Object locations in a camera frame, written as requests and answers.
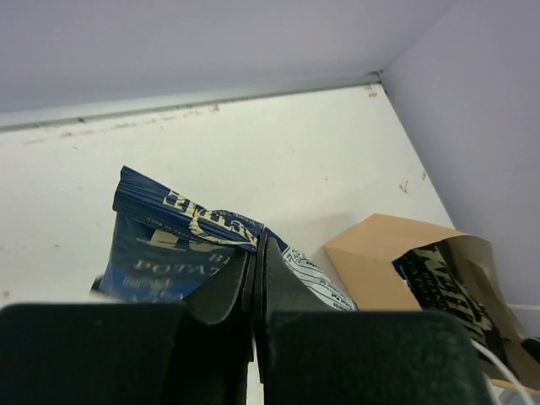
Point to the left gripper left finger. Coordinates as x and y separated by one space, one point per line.
196 351

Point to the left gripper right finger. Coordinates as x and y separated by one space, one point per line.
309 353

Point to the blue kettle chips bag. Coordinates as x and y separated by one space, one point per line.
165 246

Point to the brown paper bag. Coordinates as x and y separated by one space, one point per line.
363 256

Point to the black snack bag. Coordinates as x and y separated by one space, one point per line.
432 276

